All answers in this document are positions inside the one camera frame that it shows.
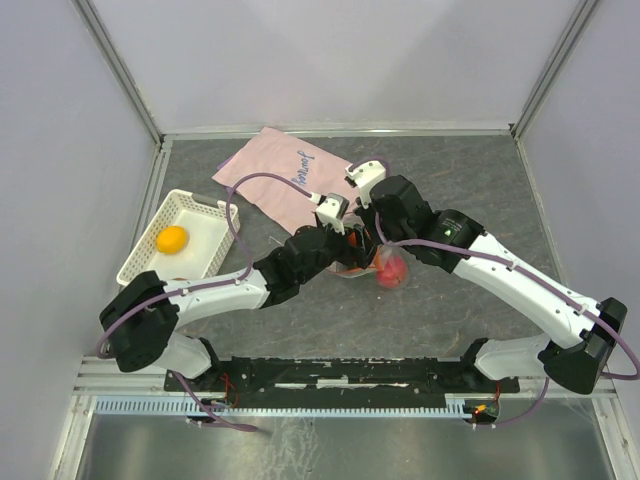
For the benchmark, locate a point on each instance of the red apple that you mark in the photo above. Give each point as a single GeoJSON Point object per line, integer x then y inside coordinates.
{"type": "Point", "coordinates": [392, 274]}

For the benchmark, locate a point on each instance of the yellow lemon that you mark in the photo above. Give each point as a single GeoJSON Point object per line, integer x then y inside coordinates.
{"type": "Point", "coordinates": [172, 240]}

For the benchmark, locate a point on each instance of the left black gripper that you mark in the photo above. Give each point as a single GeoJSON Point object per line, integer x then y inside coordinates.
{"type": "Point", "coordinates": [362, 255]}

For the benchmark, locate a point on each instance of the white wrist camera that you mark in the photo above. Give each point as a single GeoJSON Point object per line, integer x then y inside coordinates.
{"type": "Point", "coordinates": [365, 175]}
{"type": "Point", "coordinates": [330, 211]}

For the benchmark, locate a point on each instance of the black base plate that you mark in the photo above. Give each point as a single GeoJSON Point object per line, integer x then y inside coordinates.
{"type": "Point", "coordinates": [275, 383]}

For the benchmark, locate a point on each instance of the white perforated plastic basket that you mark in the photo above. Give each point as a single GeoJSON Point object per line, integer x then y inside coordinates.
{"type": "Point", "coordinates": [210, 239]}

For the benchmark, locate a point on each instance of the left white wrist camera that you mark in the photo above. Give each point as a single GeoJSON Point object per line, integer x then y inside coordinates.
{"type": "Point", "coordinates": [330, 211]}

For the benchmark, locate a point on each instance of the pink cloth with lettering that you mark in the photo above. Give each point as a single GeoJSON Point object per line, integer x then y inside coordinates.
{"type": "Point", "coordinates": [306, 165]}

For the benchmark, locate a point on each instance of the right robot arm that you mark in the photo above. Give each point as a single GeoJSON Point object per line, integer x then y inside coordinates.
{"type": "Point", "coordinates": [578, 333]}

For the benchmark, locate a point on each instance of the light blue cable duct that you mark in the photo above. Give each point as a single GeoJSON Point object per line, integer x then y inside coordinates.
{"type": "Point", "coordinates": [174, 406]}

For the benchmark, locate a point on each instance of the clear zip top bag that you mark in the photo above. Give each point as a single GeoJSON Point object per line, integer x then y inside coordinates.
{"type": "Point", "coordinates": [381, 253]}

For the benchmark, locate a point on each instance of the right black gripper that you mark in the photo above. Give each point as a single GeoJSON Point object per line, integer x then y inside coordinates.
{"type": "Point", "coordinates": [365, 215]}

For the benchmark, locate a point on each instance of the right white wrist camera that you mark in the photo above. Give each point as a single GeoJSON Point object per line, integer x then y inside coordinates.
{"type": "Point", "coordinates": [365, 175]}

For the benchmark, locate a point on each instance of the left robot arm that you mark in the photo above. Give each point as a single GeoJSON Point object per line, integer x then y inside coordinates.
{"type": "Point", "coordinates": [141, 325]}

